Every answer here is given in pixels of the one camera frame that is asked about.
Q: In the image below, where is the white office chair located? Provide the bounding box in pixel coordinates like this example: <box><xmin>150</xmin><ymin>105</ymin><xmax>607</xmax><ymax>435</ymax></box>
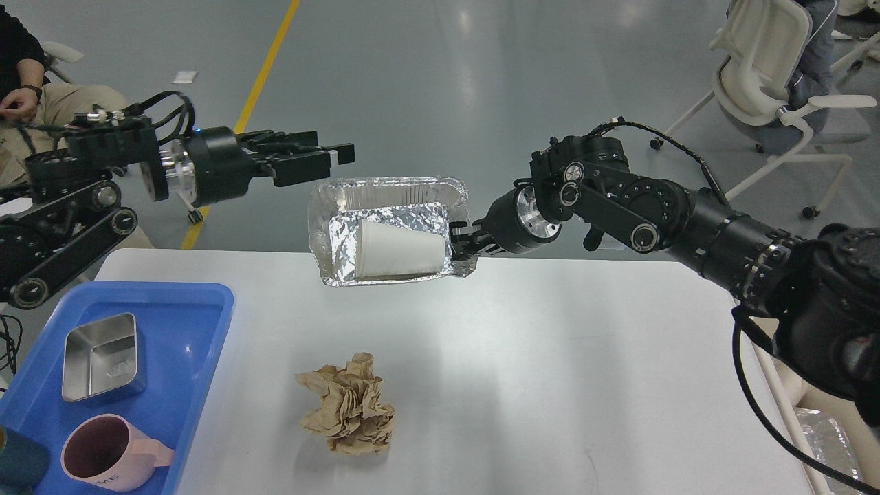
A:
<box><xmin>650</xmin><ymin>1</ymin><xmax>877</xmax><ymax>219</ymax></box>

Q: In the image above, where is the grey office chair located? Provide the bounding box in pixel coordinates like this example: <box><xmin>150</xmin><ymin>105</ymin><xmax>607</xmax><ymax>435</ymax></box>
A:
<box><xmin>41</xmin><ymin>41</ymin><xmax>204</xmax><ymax>226</ymax></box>

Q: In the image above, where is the pink mug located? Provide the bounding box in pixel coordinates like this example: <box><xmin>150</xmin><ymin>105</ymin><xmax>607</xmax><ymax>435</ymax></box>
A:
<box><xmin>60</xmin><ymin>413</ymin><xmax>175</xmax><ymax>492</ymax></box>

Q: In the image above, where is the aluminium foil tray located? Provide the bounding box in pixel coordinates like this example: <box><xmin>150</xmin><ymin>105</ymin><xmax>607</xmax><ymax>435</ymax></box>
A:
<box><xmin>308</xmin><ymin>177</ymin><xmax>476</xmax><ymax>286</ymax></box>

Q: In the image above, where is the white paper cup in bin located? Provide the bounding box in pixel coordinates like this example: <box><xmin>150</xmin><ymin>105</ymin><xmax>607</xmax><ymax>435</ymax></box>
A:
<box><xmin>772</xmin><ymin>357</ymin><xmax>813</xmax><ymax>406</ymax></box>

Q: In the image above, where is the seated person in khaki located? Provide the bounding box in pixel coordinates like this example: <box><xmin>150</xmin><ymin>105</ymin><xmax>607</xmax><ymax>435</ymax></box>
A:
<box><xmin>0</xmin><ymin>0</ymin><xmax>156</xmax><ymax>248</ymax></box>

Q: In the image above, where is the brown paper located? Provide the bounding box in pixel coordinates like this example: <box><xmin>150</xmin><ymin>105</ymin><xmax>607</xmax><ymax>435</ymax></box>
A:
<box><xmin>294</xmin><ymin>352</ymin><xmax>395</xmax><ymax>457</ymax></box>

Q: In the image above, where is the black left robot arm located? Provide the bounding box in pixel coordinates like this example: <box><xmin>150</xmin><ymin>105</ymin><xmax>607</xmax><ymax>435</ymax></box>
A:
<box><xmin>1</xmin><ymin>91</ymin><xmax>355</xmax><ymax>309</ymax></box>

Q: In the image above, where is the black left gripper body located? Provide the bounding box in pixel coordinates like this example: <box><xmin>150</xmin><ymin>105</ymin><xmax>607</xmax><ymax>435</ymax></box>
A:
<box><xmin>158</xmin><ymin>126</ymin><xmax>272</xmax><ymax>207</ymax></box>

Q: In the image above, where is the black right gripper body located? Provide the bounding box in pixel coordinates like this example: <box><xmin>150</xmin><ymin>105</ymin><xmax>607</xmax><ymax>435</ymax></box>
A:
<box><xmin>481</xmin><ymin>184</ymin><xmax>562</xmax><ymax>256</ymax></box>

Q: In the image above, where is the beige plastic bin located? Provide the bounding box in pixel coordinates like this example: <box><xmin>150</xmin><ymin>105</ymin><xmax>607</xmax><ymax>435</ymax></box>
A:
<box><xmin>731</xmin><ymin>305</ymin><xmax>878</xmax><ymax>485</ymax></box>

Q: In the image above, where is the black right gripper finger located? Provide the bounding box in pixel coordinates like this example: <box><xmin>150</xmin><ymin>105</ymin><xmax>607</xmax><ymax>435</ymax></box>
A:
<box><xmin>452</xmin><ymin>239</ymin><xmax>499</xmax><ymax>261</ymax></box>
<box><xmin>449</xmin><ymin>221</ymin><xmax>490</xmax><ymax>243</ymax></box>

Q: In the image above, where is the seated person in blue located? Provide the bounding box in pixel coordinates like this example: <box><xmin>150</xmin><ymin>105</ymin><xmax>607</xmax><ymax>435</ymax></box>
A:
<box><xmin>729</xmin><ymin>0</ymin><xmax>841</xmax><ymax>156</ymax></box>

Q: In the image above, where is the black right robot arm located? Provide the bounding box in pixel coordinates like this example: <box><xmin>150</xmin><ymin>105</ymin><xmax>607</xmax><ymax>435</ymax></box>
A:
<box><xmin>450</xmin><ymin>117</ymin><xmax>879</xmax><ymax>494</ymax></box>

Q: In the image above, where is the white paper cup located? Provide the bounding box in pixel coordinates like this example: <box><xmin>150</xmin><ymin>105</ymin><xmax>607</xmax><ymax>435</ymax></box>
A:
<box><xmin>772</xmin><ymin>357</ymin><xmax>813</xmax><ymax>406</ymax></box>
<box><xmin>355</xmin><ymin>219</ymin><xmax>447</xmax><ymax>278</ymax></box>

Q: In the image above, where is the blue plastic tray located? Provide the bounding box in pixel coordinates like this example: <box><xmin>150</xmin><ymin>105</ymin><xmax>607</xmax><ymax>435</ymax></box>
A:
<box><xmin>2</xmin><ymin>281</ymin><xmax>234</xmax><ymax>494</ymax></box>

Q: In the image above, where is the stainless steel rectangular tin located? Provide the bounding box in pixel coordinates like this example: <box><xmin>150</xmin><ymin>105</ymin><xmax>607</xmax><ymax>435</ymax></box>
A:
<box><xmin>60</xmin><ymin>312</ymin><xmax>148</xmax><ymax>407</ymax></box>

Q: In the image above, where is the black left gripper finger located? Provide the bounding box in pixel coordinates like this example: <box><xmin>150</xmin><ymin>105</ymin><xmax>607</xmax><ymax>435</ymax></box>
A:
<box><xmin>238</xmin><ymin>129</ymin><xmax>323</xmax><ymax>153</ymax></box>
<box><xmin>266</xmin><ymin>143</ymin><xmax>355</xmax><ymax>188</ymax></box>

